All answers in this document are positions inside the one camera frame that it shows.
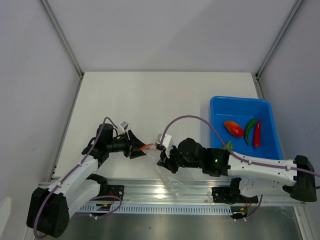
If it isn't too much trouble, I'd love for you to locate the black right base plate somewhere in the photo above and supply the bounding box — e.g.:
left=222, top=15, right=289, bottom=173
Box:
left=211, top=186, right=259, bottom=205

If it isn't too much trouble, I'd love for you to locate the red chili pepper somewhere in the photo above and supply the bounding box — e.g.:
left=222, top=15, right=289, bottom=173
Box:
left=253, top=119, right=261, bottom=149

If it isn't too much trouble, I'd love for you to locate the right aluminium corner post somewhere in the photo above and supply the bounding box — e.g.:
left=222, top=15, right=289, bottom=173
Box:
left=255, top=0, right=307, bottom=81

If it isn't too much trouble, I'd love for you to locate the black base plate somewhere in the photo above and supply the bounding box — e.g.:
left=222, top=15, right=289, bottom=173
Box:
left=211, top=186, right=259, bottom=205
left=106, top=184, right=125, bottom=202

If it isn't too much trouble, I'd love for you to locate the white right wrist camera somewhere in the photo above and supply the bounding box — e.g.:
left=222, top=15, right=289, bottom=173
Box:
left=155, top=133, right=174, bottom=155

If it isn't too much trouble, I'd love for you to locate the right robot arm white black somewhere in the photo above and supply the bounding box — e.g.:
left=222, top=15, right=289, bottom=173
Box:
left=155, top=136, right=317, bottom=202

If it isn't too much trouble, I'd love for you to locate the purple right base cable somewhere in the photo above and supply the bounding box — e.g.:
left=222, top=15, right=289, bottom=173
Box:
left=229, top=194, right=263, bottom=223

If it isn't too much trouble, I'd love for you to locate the blue plastic tray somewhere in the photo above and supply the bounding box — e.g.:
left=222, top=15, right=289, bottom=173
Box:
left=209, top=96, right=284, bottom=160

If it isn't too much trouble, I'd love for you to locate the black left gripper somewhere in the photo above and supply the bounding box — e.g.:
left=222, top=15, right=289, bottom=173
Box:
left=106, top=130, right=150, bottom=159

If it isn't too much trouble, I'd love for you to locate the left aluminium corner post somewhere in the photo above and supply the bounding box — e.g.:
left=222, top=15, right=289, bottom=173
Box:
left=38, top=0, right=84, bottom=79

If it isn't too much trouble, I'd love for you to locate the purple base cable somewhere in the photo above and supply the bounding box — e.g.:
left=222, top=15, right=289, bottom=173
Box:
left=88, top=195, right=123, bottom=220
left=229, top=194, right=263, bottom=223

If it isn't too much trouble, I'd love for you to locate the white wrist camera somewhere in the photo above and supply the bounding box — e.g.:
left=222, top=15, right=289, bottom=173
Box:
left=118, top=121, right=129, bottom=133
left=155, top=133, right=174, bottom=155

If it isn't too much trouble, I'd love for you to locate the aluminium corner post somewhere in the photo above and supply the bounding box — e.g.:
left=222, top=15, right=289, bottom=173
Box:
left=38, top=0, right=84, bottom=79
left=255, top=0, right=307, bottom=81

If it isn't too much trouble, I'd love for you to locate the green grape bunch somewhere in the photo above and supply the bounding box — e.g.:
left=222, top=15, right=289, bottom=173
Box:
left=226, top=141, right=233, bottom=150

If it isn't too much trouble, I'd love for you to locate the green chili pepper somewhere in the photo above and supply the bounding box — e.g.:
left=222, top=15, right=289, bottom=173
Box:
left=244, top=118, right=257, bottom=146

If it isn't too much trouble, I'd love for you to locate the orange red mango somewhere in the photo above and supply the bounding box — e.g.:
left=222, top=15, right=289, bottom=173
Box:
left=223, top=121, right=245, bottom=138

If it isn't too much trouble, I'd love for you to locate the aluminium mounting rail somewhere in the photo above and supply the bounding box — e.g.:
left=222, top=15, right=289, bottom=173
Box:
left=107, top=177, right=306, bottom=207

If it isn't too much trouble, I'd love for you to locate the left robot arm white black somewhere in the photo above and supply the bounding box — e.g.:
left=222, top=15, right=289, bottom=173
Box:
left=26, top=123, right=145, bottom=238

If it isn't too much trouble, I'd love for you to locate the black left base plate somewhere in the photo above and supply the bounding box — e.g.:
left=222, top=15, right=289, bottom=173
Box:
left=106, top=184, right=125, bottom=202

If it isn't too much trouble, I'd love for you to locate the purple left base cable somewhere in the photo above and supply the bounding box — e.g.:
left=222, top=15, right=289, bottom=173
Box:
left=88, top=195, right=123, bottom=220

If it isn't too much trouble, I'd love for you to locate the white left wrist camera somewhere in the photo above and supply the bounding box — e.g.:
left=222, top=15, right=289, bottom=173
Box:
left=118, top=121, right=129, bottom=133

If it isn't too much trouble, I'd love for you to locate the clear zip bag orange zipper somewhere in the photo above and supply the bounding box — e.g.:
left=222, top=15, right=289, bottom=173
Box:
left=140, top=143, right=195, bottom=199

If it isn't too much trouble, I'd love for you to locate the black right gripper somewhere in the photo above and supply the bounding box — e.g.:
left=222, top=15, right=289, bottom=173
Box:
left=157, top=144, right=203, bottom=175

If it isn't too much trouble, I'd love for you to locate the white slotted cable duct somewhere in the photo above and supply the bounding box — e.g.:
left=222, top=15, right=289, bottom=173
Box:
left=77, top=203, right=233, bottom=216

